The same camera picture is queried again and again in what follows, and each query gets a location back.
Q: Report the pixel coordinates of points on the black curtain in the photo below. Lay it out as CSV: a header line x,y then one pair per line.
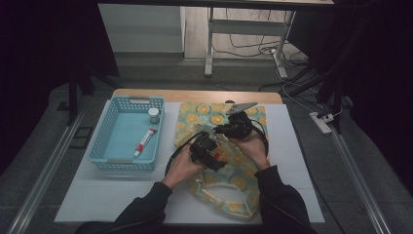
x,y
383,81
32,65

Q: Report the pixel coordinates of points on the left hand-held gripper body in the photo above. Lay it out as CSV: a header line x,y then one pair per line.
x,y
203,148

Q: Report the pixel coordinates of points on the white and red tube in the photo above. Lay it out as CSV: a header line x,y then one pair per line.
x,y
144,141

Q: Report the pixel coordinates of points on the orange print fabric bag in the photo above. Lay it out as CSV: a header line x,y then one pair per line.
x,y
240,182

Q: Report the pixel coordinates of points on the black table knob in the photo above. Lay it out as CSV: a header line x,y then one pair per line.
x,y
229,101

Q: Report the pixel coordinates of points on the white cabinet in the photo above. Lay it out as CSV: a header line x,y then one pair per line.
x,y
139,29

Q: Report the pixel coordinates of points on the black metal stand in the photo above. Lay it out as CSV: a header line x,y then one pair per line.
x,y
336,94
73,97

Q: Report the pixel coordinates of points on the person's left hand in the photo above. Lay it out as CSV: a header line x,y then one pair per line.
x,y
181,169

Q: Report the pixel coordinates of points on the blue plastic basket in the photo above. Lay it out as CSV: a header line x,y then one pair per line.
x,y
130,151

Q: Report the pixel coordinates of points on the aluminium rail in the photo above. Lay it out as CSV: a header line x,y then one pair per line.
x,y
357,182
44,182

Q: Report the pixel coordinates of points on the white-framed desk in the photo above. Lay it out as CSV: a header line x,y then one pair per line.
x,y
246,26

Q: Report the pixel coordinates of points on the small white-lidded jar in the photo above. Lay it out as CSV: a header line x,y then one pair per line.
x,y
154,116

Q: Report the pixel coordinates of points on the white power strip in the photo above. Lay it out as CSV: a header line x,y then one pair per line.
x,y
319,123

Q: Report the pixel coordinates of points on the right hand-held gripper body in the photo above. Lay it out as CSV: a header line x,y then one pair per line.
x,y
240,126

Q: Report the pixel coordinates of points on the person's right hand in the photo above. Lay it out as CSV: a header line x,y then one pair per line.
x,y
255,149

